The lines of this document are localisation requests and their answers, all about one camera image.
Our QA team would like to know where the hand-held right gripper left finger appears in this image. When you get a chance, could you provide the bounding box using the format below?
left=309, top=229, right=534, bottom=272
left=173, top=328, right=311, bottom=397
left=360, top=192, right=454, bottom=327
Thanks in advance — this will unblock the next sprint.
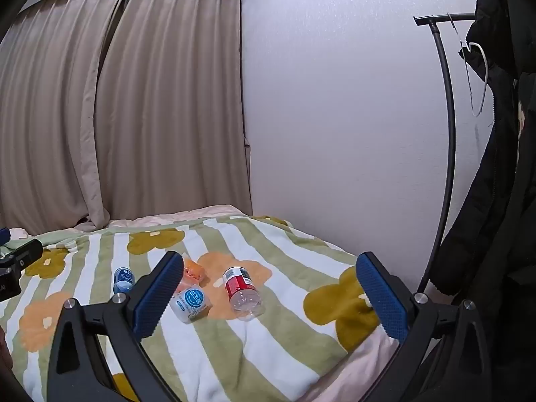
left=45, top=251, right=185, bottom=402

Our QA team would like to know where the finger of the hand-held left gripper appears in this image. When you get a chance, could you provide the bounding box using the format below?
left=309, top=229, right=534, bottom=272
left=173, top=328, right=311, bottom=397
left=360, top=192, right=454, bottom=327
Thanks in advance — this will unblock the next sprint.
left=0, top=228, right=44, bottom=269

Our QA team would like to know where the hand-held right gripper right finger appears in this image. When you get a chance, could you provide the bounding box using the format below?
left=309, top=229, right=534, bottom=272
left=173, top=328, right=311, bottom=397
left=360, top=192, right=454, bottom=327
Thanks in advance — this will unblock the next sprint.
left=355, top=252, right=493, bottom=402

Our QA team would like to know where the white cup with blue label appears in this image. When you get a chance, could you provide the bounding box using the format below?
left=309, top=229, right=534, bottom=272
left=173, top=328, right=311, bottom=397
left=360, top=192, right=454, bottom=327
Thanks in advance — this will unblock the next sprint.
left=169, top=287, right=210, bottom=324

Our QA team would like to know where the small blue can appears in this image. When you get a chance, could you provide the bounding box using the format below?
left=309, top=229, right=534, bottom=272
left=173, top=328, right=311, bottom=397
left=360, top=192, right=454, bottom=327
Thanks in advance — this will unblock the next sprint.
left=113, top=267, right=135, bottom=295

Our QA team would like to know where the orange snack packet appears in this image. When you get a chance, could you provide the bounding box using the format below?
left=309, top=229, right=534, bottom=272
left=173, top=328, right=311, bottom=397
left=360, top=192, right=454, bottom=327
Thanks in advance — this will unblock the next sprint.
left=182, top=258, right=209, bottom=290

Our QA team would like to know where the pink bed sheet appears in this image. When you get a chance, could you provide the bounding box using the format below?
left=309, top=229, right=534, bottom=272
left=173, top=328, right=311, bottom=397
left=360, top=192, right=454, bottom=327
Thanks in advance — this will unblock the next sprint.
left=9, top=204, right=402, bottom=402

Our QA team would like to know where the clear bottle red label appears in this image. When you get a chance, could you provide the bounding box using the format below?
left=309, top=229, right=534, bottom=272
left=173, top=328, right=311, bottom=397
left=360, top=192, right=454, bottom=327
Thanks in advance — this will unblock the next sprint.
left=221, top=266, right=266, bottom=322

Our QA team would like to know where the striped flower print blanket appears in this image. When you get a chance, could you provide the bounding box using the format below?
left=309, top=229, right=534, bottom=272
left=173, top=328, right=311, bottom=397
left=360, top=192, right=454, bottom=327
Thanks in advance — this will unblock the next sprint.
left=0, top=215, right=381, bottom=402

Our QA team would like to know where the beige curtain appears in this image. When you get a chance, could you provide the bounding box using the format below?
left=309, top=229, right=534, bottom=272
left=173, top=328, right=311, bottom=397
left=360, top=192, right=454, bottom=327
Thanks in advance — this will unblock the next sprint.
left=0, top=0, right=131, bottom=236
left=94, top=0, right=254, bottom=225

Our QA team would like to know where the black coat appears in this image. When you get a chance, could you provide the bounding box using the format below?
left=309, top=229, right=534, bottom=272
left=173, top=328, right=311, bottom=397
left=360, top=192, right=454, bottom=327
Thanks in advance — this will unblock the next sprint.
left=430, top=0, right=536, bottom=299

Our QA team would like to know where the black coat rack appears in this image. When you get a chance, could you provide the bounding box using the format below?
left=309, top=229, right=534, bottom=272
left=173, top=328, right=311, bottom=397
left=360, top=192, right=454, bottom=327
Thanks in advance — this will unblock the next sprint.
left=413, top=12, right=479, bottom=298

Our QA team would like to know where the white clothes hanger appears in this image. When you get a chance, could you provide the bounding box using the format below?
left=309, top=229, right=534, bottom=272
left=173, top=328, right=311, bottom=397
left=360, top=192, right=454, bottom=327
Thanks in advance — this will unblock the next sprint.
left=447, top=12, right=490, bottom=116

